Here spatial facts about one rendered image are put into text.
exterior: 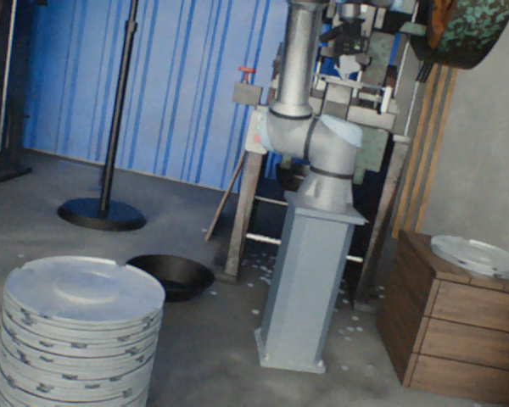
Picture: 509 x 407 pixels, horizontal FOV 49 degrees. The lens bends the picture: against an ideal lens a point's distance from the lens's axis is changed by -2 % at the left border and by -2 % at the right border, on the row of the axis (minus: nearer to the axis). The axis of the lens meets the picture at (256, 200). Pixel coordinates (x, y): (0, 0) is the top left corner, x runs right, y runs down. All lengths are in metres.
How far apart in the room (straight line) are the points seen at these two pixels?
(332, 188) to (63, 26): 2.49
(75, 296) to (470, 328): 1.05
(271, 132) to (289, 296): 0.43
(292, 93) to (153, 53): 2.08
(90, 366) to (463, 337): 1.02
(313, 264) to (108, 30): 2.36
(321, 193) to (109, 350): 0.70
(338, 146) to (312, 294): 0.40
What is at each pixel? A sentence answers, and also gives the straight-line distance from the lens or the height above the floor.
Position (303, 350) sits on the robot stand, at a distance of 1.58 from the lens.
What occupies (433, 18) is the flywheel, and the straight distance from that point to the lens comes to 2.49.
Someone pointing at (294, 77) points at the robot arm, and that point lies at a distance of 1.43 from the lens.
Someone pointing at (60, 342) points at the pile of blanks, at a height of 0.27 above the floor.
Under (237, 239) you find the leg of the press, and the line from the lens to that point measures 2.01.
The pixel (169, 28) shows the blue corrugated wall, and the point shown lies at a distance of 3.44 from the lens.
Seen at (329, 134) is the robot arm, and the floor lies 0.64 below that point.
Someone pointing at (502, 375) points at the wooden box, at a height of 0.09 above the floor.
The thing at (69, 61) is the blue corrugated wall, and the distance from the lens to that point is 3.58.
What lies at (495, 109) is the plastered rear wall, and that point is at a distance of 3.57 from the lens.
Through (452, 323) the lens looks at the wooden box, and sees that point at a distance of 1.62.
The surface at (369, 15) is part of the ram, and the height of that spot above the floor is 1.03.
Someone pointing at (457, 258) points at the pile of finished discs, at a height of 0.37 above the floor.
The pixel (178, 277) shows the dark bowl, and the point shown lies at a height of 0.01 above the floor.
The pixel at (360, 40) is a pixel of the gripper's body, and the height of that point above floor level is 0.92.
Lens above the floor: 0.76
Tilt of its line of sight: 13 degrees down
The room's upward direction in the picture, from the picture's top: 12 degrees clockwise
